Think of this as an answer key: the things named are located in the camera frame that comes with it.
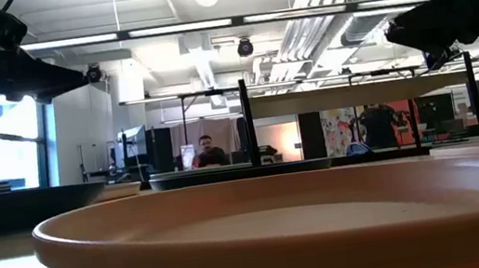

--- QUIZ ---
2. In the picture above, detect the black plate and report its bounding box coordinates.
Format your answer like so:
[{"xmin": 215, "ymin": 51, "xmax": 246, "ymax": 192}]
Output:
[
  {"xmin": 149, "ymin": 154, "xmax": 335, "ymax": 195},
  {"xmin": 0, "ymin": 178, "xmax": 112, "ymax": 236}
]

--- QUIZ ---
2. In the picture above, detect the wooden shelf with black legs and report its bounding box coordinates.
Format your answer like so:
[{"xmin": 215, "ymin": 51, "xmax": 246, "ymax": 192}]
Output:
[{"xmin": 235, "ymin": 46, "xmax": 479, "ymax": 176}]

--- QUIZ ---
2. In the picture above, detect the standing person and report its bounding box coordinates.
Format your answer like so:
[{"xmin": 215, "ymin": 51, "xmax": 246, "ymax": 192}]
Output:
[{"xmin": 356, "ymin": 100, "xmax": 407, "ymax": 153}]

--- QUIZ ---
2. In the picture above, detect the grey computer monitor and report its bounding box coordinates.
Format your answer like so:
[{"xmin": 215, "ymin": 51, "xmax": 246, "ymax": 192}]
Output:
[{"xmin": 115, "ymin": 124, "xmax": 151, "ymax": 160}]

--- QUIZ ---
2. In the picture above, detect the colourful flower poster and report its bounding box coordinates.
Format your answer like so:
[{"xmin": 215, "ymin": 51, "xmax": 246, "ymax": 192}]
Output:
[{"xmin": 319, "ymin": 105, "xmax": 363, "ymax": 159}]

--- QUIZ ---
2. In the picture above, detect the blue round object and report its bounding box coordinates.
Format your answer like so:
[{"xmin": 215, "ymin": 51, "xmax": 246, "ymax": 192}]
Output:
[{"xmin": 344, "ymin": 140, "xmax": 373, "ymax": 157}]

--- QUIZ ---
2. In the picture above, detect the black cabinet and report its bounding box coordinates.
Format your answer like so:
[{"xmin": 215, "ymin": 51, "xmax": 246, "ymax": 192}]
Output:
[{"xmin": 144, "ymin": 126, "xmax": 177, "ymax": 176}]

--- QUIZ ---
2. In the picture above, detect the black crossbar with light strips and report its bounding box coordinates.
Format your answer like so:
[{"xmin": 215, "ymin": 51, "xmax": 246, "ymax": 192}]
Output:
[{"xmin": 19, "ymin": 0, "xmax": 438, "ymax": 60}]

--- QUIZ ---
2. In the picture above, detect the seated person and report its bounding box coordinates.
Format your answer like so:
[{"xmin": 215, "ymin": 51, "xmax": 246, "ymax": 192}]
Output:
[{"xmin": 186, "ymin": 131, "xmax": 230, "ymax": 170}]

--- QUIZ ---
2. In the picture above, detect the beige curtain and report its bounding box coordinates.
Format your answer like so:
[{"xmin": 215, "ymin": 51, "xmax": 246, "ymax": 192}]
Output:
[{"xmin": 168, "ymin": 114, "xmax": 243, "ymax": 162}]

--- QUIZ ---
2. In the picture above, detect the black ceiling-hung camera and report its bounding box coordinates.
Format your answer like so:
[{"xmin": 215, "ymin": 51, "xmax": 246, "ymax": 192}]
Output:
[
  {"xmin": 84, "ymin": 62, "xmax": 104, "ymax": 85},
  {"xmin": 234, "ymin": 36, "xmax": 256, "ymax": 59}
]

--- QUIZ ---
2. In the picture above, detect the black metal workstation frame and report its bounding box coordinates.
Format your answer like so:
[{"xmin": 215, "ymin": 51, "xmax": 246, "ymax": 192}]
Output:
[{"xmin": 119, "ymin": 84, "xmax": 252, "ymax": 184}]

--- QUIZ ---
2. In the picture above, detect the black aluminium table frame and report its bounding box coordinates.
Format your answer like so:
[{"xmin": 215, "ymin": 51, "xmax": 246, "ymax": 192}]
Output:
[{"xmin": 330, "ymin": 142, "xmax": 434, "ymax": 169}]

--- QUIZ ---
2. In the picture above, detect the black wall panel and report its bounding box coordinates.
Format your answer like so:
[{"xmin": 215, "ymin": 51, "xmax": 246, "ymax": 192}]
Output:
[{"xmin": 296, "ymin": 111, "xmax": 328, "ymax": 162}]

